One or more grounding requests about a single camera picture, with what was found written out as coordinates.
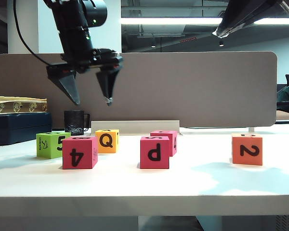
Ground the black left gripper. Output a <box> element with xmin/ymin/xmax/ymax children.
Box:
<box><xmin>46</xmin><ymin>26</ymin><xmax>123</xmax><ymax>107</ymax></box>

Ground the brown desk divider panel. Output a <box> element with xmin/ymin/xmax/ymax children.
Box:
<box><xmin>0</xmin><ymin>51</ymin><xmax>278</xmax><ymax>128</ymax></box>

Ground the grey vent grille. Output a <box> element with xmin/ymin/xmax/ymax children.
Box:
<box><xmin>276</xmin><ymin>215</ymin><xmax>289</xmax><ymax>231</ymax></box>

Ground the black mug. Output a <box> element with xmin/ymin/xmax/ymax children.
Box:
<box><xmin>64</xmin><ymin>110</ymin><xmax>91</xmax><ymax>136</ymax></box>

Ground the orange foam letter block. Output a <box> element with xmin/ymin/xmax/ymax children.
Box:
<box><xmin>232</xmin><ymin>133</ymin><xmax>263</xmax><ymax>166</ymax></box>

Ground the pink foam block letter B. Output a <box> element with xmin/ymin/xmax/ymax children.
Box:
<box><xmin>62</xmin><ymin>136</ymin><xmax>98</xmax><ymax>170</ymax></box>

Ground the pink foam block letter S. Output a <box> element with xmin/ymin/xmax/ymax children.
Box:
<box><xmin>139</xmin><ymin>136</ymin><xmax>171</xmax><ymax>169</ymax></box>

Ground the long ceiling light strip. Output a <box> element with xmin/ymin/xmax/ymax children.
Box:
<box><xmin>121</xmin><ymin>17</ymin><xmax>289</xmax><ymax>26</ymax></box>

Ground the green foam letter block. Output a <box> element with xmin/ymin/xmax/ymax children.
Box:
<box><xmin>36</xmin><ymin>131</ymin><xmax>71</xmax><ymax>159</ymax></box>

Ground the navy blue plastic case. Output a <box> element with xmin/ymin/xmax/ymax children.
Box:
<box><xmin>0</xmin><ymin>112</ymin><xmax>53</xmax><ymax>147</ymax></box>

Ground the pink foam block letter C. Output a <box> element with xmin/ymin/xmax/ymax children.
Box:
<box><xmin>150</xmin><ymin>130</ymin><xmax>178</xmax><ymax>157</ymax></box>

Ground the colourful gold-edged tin box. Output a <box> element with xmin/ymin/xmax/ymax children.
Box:
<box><xmin>0</xmin><ymin>95</ymin><xmax>48</xmax><ymax>114</ymax></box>

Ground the yellow foam letter block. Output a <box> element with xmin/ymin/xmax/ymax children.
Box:
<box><xmin>95</xmin><ymin>129</ymin><xmax>120</xmax><ymax>154</ymax></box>

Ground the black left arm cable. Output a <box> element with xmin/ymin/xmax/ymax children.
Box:
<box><xmin>13</xmin><ymin>0</ymin><xmax>51</xmax><ymax>66</ymax></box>

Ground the beige cable tray flap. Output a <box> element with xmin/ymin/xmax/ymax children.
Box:
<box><xmin>90</xmin><ymin>120</ymin><xmax>181</xmax><ymax>136</ymax></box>

